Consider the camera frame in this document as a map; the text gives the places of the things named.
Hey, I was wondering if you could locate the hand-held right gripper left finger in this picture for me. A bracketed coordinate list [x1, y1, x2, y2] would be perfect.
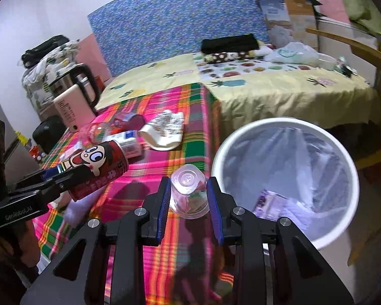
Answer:
[21, 177, 172, 305]

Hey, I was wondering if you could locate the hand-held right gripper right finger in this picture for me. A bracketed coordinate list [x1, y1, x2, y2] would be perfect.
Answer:
[206, 177, 356, 305]

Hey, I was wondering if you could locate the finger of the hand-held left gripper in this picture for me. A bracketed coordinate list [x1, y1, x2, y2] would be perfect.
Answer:
[9, 166, 68, 195]
[7, 169, 84, 201]

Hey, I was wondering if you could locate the clear plastic cup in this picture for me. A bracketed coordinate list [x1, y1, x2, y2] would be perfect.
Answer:
[169, 164, 210, 219]

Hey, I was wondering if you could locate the red cartoon drink can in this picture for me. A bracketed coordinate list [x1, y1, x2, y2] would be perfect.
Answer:
[68, 140, 129, 203]

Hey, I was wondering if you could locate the white round bin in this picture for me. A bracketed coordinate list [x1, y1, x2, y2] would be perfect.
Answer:
[211, 117, 360, 255]

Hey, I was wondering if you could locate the person's left forearm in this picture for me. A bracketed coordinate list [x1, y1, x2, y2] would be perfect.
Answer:
[0, 220, 41, 280]

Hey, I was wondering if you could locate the small red jar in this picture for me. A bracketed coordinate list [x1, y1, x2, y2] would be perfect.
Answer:
[29, 146, 45, 162]

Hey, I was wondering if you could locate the black round appliance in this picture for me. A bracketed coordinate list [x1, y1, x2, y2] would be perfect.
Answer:
[32, 116, 66, 155]

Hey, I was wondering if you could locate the yellow tool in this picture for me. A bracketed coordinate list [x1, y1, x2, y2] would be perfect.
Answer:
[15, 131, 33, 150]

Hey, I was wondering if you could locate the purple printed packet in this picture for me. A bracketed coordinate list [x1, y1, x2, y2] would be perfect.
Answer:
[253, 189, 293, 220]

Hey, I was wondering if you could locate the clear plastic bottle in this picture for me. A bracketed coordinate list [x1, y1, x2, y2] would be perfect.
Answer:
[79, 122, 115, 146]

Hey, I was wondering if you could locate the beige electric kettle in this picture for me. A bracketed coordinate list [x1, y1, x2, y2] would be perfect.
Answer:
[49, 64, 100, 133]

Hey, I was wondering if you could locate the small white blue carton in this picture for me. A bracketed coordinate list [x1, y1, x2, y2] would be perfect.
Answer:
[113, 130, 144, 158]

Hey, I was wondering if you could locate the crumpled printed paper cup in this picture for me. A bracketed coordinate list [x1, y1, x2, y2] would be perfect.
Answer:
[139, 110, 185, 152]

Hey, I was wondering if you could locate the clear plastic bin liner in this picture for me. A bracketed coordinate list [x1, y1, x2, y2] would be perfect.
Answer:
[220, 126, 351, 226]

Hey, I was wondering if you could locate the pineapple print cloth pile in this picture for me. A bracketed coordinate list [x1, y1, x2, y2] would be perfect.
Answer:
[22, 39, 81, 116]

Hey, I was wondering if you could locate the dark red wrapper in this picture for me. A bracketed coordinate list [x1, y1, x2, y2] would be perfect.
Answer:
[109, 111, 146, 131]

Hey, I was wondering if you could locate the black bag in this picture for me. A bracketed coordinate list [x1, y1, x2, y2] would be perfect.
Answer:
[21, 35, 71, 68]

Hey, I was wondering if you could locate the yellow pineapple bed sheet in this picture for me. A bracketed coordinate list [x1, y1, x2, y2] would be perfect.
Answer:
[97, 52, 378, 134]

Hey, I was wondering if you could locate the fruit print cloth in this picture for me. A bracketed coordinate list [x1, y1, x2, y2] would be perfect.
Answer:
[193, 53, 307, 81]

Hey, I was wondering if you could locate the brown polka dot pouch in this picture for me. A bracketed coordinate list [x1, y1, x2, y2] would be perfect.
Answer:
[203, 50, 252, 65]

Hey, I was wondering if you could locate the black folded cloth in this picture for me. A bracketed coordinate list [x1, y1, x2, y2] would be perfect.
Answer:
[201, 34, 259, 54]

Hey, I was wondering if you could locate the white plastic bag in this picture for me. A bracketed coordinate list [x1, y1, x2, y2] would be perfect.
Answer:
[266, 41, 320, 66]

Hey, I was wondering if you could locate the white bowl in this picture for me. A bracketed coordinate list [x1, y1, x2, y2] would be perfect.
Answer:
[317, 54, 338, 71]

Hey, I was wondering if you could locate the blue patterned mattress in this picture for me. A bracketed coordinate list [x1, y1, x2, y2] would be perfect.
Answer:
[88, 0, 285, 77]

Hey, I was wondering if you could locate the small clear bottle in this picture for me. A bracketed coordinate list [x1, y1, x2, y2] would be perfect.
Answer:
[334, 56, 358, 77]

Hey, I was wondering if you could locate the open cardboard box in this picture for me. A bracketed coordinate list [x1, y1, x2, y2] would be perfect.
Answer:
[253, 0, 323, 50]

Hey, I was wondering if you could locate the wooden chair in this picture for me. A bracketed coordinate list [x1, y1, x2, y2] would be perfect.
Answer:
[306, 27, 381, 267]

